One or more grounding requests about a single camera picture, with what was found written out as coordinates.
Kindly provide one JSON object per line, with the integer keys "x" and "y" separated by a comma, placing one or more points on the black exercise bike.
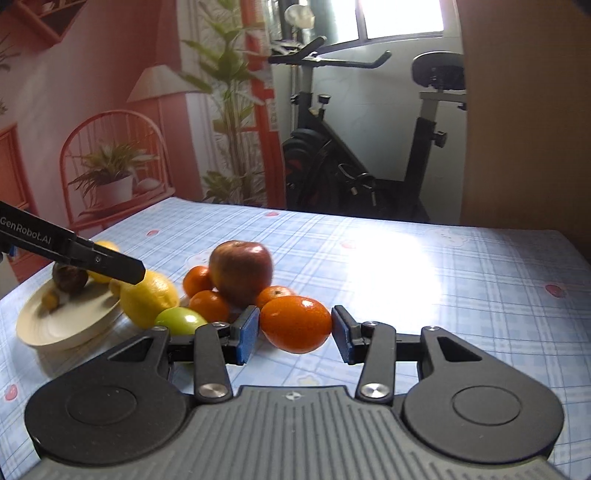
{"x": 323, "y": 152}

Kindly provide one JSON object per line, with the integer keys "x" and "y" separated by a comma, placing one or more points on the orange tangerine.
{"x": 198, "y": 279}
{"x": 208, "y": 305}
{"x": 296, "y": 325}
{"x": 274, "y": 295}

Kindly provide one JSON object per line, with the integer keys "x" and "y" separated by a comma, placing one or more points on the wooden cabinet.
{"x": 521, "y": 115}

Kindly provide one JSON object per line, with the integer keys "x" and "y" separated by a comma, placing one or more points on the printed room wall backdrop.
{"x": 92, "y": 69}

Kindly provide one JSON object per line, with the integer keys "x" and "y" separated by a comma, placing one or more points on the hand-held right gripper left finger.
{"x": 244, "y": 334}

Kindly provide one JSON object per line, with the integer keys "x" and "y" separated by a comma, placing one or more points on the yellow lemon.
{"x": 105, "y": 247}
{"x": 147, "y": 300}

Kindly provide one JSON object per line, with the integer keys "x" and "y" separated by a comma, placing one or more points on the window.
{"x": 401, "y": 18}

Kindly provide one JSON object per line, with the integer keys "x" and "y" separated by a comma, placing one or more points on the red apple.
{"x": 240, "y": 272}

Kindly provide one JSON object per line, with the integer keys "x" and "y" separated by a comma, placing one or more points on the dark purple mangosteen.
{"x": 69, "y": 277}

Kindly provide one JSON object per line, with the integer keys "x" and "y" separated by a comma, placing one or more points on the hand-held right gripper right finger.
{"x": 344, "y": 334}

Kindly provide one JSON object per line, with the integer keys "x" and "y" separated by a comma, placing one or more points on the small green fruit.
{"x": 180, "y": 319}
{"x": 114, "y": 287}

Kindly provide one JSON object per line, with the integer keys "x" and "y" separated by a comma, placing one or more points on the small brown longan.
{"x": 50, "y": 299}

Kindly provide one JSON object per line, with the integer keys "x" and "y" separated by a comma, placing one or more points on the cream round plate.
{"x": 69, "y": 323}

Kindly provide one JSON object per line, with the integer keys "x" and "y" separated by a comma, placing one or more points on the white plastic bag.
{"x": 299, "y": 15}

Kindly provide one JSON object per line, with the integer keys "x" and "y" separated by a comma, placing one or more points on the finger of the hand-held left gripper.
{"x": 111, "y": 263}

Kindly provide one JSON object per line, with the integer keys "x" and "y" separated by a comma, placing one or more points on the blue plaid tablecloth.
{"x": 461, "y": 295}

